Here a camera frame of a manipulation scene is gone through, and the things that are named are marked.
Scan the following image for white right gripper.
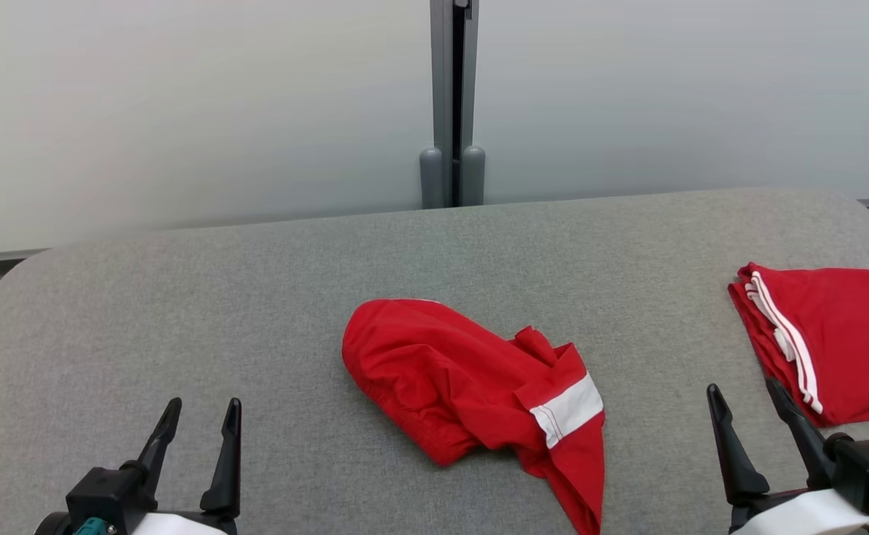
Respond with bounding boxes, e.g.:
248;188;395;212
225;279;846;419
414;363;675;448
706;377;869;535

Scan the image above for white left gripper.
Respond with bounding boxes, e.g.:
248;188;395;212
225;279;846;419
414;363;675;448
33;398;242;535

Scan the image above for red white basketball jersey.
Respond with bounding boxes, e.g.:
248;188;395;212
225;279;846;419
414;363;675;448
728;262;869;429

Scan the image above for red shorts with white band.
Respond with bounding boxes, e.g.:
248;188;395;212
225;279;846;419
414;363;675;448
341;299;607;535

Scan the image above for grey rounded post bumper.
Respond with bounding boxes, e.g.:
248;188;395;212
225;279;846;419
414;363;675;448
419;147;445;210
462;145;486;207

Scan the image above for grey metal partition post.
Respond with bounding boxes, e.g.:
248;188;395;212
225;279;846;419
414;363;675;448
430;0;479;208

